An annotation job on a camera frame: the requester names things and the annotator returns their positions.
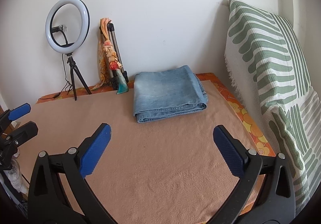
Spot light blue denim pants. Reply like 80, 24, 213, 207
133, 65, 208, 123

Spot peach fleece blanket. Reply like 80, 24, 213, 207
16, 80, 267, 224

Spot orange haired doll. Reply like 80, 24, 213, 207
103, 40, 128, 94

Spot orange patterned scarf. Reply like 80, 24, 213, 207
92, 18, 114, 90

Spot green white patterned cushion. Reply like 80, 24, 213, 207
225, 0, 320, 212

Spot orange floral bed sheet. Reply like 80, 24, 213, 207
36, 72, 276, 214

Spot black ring light cable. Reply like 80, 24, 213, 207
37, 53, 74, 100

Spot white ring light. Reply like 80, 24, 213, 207
45, 0, 90, 56

